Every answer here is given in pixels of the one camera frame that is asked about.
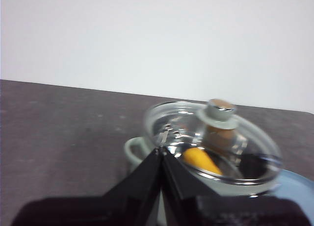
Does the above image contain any blue round plate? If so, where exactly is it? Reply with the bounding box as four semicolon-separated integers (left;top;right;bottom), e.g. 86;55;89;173
271;168;314;203

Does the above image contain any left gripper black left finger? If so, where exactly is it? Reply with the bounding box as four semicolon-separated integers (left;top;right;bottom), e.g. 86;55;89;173
9;148;162;226

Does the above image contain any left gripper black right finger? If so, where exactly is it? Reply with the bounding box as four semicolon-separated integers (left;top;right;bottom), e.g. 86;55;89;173
160;152;310;226

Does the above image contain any glass lid with green knob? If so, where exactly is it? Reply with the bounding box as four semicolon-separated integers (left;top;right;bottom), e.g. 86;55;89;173
143;98;283;186

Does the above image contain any pale green electric steamer pot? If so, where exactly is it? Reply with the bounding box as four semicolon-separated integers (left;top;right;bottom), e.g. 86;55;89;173
124;137;280;226

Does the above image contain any yellow corn cob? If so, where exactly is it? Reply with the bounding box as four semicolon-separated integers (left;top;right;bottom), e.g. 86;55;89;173
183;147;224;176

